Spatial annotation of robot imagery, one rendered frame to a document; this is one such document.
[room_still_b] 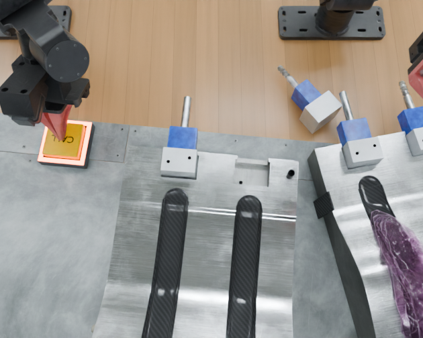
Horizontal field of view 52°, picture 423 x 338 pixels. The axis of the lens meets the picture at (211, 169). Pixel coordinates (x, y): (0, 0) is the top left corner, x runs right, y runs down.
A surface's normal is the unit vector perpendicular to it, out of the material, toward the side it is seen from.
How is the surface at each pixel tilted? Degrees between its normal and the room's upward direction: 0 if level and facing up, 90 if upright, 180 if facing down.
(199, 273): 2
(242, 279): 3
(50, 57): 67
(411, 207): 21
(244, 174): 0
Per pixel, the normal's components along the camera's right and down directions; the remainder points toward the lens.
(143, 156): 0.00, -0.29
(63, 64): 0.59, 0.55
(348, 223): -0.07, -0.63
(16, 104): -0.09, 0.65
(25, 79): 0.05, -0.76
